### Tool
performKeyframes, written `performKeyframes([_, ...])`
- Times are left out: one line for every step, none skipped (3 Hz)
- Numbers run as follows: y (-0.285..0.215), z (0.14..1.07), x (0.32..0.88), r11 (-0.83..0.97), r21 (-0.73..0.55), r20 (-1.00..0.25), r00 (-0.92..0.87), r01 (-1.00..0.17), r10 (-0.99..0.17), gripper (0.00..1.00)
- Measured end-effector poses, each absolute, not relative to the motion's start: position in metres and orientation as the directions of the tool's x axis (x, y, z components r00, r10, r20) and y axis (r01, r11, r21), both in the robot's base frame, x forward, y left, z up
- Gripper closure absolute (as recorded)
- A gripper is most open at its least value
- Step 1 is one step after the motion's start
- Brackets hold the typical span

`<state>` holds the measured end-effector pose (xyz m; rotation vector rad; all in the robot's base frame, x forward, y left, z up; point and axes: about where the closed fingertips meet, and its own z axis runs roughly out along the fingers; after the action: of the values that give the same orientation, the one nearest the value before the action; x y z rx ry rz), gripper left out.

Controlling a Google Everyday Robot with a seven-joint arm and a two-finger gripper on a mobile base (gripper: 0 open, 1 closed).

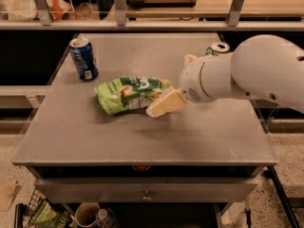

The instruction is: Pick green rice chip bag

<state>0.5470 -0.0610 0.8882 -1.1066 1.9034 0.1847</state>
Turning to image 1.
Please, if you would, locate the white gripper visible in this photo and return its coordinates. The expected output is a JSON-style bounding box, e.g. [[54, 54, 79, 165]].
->
[[146, 54, 235, 118]]

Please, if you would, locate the green rice chip bag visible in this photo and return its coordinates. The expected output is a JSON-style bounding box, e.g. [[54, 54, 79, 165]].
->
[[94, 76, 172, 116]]

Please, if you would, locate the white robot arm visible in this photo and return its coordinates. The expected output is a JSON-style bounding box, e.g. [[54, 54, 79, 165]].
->
[[146, 35, 304, 117]]

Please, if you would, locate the orange white snack bag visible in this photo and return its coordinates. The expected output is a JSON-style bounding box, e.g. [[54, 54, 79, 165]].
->
[[2, 0, 73, 21]]

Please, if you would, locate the green snack bag in basket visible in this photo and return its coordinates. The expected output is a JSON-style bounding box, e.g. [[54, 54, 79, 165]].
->
[[28, 199, 70, 228]]

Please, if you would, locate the green soda can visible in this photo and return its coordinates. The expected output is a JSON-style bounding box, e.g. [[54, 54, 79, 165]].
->
[[206, 42, 230, 56]]

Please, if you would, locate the blue soda can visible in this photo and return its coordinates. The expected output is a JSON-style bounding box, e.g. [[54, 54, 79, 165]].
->
[[69, 37, 99, 82]]

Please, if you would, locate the clear plastic bottle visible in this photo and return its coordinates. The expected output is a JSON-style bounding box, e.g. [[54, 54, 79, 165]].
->
[[96, 208, 118, 228]]

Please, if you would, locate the paper cup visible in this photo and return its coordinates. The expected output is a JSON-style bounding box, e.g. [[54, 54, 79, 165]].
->
[[75, 202, 100, 228]]

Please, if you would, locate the grey table drawer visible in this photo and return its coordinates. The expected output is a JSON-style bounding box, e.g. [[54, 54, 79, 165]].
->
[[35, 178, 257, 203]]

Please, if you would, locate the metal shelf rail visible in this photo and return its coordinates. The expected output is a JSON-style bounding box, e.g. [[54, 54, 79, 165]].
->
[[0, 20, 304, 31]]

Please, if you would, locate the wire basket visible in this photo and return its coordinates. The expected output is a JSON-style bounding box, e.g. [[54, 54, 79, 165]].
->
[[13, 189, 77, 228]]

